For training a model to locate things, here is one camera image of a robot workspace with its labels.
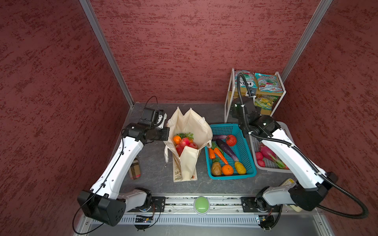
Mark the green yellow candy bag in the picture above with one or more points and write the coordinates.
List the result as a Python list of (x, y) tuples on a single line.
[(266, 102)]

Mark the teal candy bag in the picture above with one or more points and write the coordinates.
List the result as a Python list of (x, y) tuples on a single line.
[(249, 79), (268, 83)]

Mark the white plastic basket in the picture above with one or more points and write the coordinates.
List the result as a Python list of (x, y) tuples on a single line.
[(269, 165)]

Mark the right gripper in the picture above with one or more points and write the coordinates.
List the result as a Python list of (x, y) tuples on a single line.
[(236, 111)]

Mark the red apple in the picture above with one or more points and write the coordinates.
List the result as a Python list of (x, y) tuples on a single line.
[(193, 145), (184, 142)]

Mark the teal candy bag left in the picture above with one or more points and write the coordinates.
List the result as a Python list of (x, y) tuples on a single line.
[(249, 79)]

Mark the green push button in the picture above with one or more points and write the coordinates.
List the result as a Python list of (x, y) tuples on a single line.
[(201, 205)]

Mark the plaid case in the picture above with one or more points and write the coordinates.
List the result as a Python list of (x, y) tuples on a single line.
[(134, 170)]

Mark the cream canvas grocery bag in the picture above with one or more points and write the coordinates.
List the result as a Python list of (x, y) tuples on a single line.
[(185, 158)]

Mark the orange carrot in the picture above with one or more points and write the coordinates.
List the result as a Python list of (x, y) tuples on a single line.
[(219, 154), (211, 153)]

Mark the yellow corn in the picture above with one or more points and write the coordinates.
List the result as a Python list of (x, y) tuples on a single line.
[(239, 167)]

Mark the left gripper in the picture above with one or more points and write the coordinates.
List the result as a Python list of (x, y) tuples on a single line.
[(164, 137)]

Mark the orange fruit white basket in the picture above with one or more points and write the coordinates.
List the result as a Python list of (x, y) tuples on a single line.
[(178, 137)]

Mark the cream calculator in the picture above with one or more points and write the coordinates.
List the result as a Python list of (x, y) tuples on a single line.
[(289, 182)]

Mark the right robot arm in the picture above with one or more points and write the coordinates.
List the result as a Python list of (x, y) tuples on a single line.
[(313, 183)]

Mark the orange tangerine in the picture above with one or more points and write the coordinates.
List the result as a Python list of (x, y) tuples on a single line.
[(227, 170)]

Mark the teal plastic basket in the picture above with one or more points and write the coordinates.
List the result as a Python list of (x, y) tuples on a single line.
[(241, 149)]

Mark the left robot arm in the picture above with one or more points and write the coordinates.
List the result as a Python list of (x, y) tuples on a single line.
[(102, 201)]

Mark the purple eggplant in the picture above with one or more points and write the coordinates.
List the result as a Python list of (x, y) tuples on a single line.
[(226, 148)]

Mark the teal candy bag right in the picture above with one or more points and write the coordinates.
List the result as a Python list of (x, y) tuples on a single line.
[(268, 83)]

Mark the pink dragon fruit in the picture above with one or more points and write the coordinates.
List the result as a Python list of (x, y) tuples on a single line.
[(270, 155)]

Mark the white wooden shelf rack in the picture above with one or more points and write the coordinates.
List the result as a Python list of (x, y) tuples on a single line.
[(234, 89)]

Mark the potato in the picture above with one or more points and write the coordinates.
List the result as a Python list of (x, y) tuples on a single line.
[(216, 169)]

